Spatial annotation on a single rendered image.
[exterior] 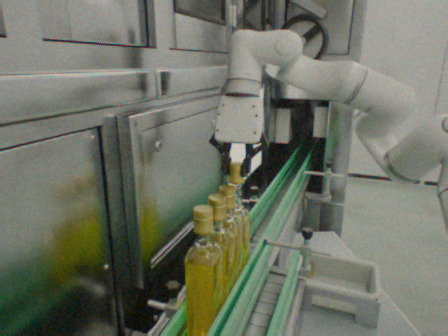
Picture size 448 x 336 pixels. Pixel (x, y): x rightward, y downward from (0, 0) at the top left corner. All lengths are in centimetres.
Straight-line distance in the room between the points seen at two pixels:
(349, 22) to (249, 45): 96
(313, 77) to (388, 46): 358
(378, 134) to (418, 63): 360
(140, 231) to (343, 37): 126
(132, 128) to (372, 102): 48
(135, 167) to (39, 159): 17
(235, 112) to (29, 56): 39
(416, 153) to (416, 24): 370
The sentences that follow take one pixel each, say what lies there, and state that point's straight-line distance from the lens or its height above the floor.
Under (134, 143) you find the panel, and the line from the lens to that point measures 62.
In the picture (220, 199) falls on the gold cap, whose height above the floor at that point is 116.
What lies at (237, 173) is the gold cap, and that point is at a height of 118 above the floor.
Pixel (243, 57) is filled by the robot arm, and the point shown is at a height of 142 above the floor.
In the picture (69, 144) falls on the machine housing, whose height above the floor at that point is 129.
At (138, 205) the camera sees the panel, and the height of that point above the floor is 116.
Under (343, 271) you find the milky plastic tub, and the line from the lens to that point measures 116.
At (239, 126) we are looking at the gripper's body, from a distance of 73.
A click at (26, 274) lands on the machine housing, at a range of 56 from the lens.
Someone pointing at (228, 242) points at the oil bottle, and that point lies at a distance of 68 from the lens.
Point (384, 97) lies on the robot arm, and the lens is 78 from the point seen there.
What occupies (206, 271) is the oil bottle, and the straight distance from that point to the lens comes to 63.
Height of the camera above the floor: 141
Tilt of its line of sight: 17 degrees down
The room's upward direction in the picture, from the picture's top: straight up
